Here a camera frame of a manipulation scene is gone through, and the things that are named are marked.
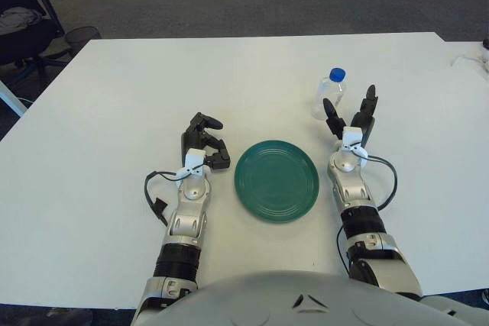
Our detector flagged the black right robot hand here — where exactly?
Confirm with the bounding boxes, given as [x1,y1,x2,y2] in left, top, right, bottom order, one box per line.
[322,84,379,147]

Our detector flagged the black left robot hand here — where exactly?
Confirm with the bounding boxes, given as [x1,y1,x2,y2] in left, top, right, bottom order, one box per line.
[179,111,232,169]

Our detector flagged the clear bottle with blue cap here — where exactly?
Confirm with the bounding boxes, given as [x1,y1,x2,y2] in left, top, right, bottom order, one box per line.
[309,67,347,120]

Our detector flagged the green round plate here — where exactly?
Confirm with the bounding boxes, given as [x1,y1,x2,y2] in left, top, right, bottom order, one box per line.
[234,140,320,223]

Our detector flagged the black mesh wastebasket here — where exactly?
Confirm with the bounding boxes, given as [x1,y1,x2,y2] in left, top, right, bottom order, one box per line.
[63,26,102,55]

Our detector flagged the white furniture leg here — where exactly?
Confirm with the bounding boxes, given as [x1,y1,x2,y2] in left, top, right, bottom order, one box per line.
[0,80,27,117]

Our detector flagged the silver robot torso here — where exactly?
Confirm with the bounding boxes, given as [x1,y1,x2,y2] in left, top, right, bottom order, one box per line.
[131,270,465,326]

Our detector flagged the black office chair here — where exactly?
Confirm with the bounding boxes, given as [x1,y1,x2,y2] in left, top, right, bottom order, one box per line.
[0,0,73,77]

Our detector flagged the grey cloth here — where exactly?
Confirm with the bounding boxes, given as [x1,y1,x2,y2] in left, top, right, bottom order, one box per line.
[0,7,42,34]

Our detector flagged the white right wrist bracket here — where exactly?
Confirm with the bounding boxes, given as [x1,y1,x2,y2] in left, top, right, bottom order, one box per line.
[341,126,370,169]

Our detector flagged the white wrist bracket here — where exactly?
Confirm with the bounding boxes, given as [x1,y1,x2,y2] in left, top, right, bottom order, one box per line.
[176,148,207,186]
[341,126,370,169]

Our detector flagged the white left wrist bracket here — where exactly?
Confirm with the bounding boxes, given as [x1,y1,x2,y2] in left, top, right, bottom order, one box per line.
[176,148,207,186]

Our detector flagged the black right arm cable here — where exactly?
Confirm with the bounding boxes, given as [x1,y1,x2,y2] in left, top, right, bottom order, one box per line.
[335,146,398,277]

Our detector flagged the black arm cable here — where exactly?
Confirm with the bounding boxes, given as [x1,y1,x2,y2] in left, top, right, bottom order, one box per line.
[144,171,184,228]
[335,146,398,277]

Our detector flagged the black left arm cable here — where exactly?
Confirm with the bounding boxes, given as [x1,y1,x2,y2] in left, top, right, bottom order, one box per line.
[144,171,184,228]

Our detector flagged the white cable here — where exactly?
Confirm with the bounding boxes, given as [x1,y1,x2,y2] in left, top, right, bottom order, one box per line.
[449,53,486,67]

